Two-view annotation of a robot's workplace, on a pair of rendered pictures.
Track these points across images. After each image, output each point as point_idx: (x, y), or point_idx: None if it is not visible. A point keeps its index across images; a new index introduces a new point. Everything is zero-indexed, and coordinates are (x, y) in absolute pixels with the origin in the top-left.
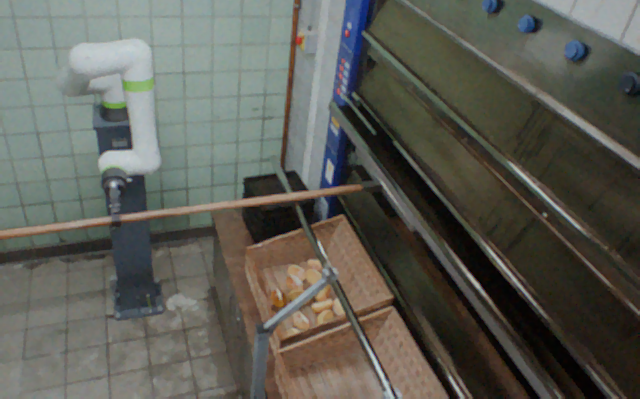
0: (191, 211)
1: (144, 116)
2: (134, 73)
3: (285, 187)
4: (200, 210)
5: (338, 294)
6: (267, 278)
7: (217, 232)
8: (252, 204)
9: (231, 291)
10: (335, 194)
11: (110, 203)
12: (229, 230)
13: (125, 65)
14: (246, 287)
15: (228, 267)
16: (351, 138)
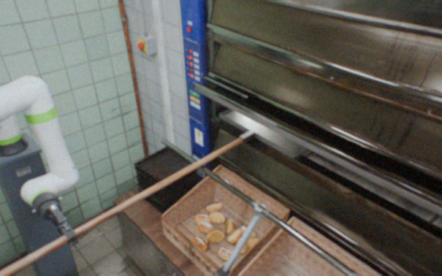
0: (131, 203)
1: (57, 141)
2: (39, 106)
3: (188, 158)
4: (138, 199)
5: (277, 222)
6: (183, 232)
7: (125, 213)
8: (174, 179)
9: (156, 254)
10: (227, 150)
11: (26, 226)
12: (134, 208)
13: (28, 101)
14: (171, 246)
15: (149, 236)
16: (228, 106)
